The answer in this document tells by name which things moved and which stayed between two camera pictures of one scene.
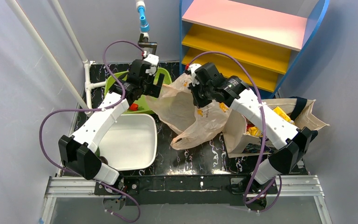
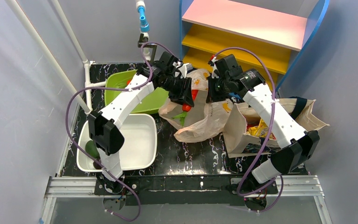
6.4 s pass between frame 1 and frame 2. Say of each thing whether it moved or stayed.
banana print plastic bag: moved
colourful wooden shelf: stayed
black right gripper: moved
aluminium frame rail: stayed
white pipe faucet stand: stayed
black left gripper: moved
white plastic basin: stayed
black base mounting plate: stayed
